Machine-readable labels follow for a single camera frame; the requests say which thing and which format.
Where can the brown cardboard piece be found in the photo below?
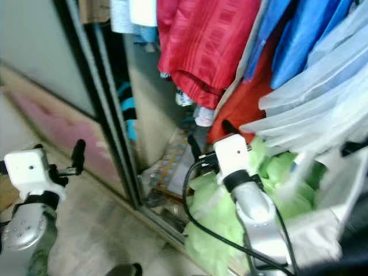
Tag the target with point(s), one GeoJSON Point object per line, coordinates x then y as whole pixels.
{"type": "Point", "coordinates": [95, 10]}

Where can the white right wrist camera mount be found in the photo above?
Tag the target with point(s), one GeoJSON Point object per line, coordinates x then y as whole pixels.
{"type": "Point", "coordinates": [233, 154]}

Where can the plain white hanging garment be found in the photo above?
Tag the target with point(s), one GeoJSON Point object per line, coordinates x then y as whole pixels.
{"type": "Point", "coordinates": [144, 11]}

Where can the metal closet door track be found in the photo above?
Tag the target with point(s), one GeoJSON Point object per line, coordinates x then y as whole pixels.
{"type": "Point", "coordinates": [161, 221]}

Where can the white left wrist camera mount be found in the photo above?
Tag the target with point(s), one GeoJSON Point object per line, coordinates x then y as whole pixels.
{"type": "Point", "coordinates": [29, 169]}

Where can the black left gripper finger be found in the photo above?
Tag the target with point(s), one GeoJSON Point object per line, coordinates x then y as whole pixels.
{"type": "Point", "coordinates": [79, 151]}

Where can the translucent plastic garment cover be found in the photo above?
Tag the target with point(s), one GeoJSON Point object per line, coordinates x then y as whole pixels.
{"type": "Point", "coordinates": [310, 98]}

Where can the black blue striped garment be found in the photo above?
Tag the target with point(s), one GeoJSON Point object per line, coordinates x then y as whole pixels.
{"type": "Point", "coordinates": [126, 98]}

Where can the white grey sock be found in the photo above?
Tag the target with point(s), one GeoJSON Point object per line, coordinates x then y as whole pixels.
{"type": "Point", "coordinates": [184, 98]}
{"type": "Point", "coordinates": [204, 117]}

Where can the red hanging garment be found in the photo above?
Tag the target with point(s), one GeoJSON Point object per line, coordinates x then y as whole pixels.
{"type": "Point", "coordinates": [207, 40]}

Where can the grey robot left leg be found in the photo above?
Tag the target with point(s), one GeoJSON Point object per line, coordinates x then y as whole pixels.
{"type": "Point", "coordinates": [123, 270]}

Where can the light green fluffy cloth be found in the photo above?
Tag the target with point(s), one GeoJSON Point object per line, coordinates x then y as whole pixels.
{"type": "Point", "coordinates": [207, 230]}

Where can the white cloth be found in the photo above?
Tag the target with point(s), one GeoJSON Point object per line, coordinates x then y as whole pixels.
{"type": "Point", "coordinates": [316, 236]}

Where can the orange-red garment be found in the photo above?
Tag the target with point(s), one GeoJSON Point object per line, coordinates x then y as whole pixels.
{"type": "Point", "coordinates": [241, 103]}

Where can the pale blue knit garment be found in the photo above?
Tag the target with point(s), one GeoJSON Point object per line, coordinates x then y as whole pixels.
{"type": "Point", "coordinates": [121, 16]}

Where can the blue hanging garment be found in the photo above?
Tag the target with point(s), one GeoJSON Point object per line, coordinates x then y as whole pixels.
{"type": "Point", "coordinates": [299, 34]}

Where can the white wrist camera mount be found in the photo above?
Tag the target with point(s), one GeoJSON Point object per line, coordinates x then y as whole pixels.
{"type": "Point", "coordinates": [233, 154]}
{"type": "Point", "coordinates": [29, 169]}

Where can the orange blue patterned box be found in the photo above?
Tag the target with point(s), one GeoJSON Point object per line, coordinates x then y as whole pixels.
{"type": "Point", "coordinates": [172, 164]}

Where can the grey sliding closet door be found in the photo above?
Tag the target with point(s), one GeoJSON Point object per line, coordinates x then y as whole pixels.
{"type": "Point", "coordinates": [34, 46]}

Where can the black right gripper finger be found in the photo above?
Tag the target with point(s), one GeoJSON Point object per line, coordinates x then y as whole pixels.
{"type": "Point", "coordinates": [193, 145]}
{"type": "Point", "coordinates": [228, 129]}

